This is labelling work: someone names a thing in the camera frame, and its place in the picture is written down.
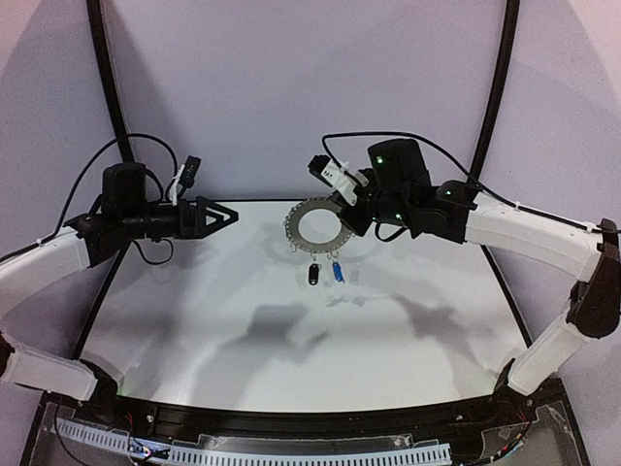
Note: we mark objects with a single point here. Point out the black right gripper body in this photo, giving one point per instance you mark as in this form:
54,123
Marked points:
351,216

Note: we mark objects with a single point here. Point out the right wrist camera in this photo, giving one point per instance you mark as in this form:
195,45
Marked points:
328,170

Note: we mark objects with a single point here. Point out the blue key tag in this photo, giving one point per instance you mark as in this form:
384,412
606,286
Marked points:
337,271

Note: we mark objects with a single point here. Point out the black frame post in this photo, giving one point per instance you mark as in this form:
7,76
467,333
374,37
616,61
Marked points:
497,87
99,39

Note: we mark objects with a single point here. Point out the white slotted cable duct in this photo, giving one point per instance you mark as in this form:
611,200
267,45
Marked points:
220,450

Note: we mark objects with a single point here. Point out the perforated metal key ring disc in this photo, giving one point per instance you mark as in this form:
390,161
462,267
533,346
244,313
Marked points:
313,226

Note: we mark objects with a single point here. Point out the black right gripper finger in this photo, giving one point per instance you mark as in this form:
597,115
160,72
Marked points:
336,198
345,215

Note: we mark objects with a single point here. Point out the black key tag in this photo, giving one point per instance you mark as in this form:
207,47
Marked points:
313,274

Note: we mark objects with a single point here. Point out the left black frame post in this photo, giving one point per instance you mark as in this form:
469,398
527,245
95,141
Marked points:
99,39

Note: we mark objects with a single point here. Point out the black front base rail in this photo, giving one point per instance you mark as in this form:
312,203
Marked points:
461,423

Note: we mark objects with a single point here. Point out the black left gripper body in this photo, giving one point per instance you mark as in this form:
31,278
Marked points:
195,218

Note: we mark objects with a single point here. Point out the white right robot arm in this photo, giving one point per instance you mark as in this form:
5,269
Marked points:
397,190

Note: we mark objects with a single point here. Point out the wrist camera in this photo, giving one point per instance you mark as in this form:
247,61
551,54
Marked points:
328,170
183,179

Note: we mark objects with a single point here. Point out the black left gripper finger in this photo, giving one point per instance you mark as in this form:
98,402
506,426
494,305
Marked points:
210,225
209,208

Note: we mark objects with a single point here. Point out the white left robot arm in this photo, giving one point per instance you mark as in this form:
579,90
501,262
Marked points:
84,242

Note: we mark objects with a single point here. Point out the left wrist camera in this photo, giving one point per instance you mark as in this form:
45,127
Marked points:
183,179

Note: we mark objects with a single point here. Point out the right black frame post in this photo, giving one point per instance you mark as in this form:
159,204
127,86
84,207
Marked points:
497,87

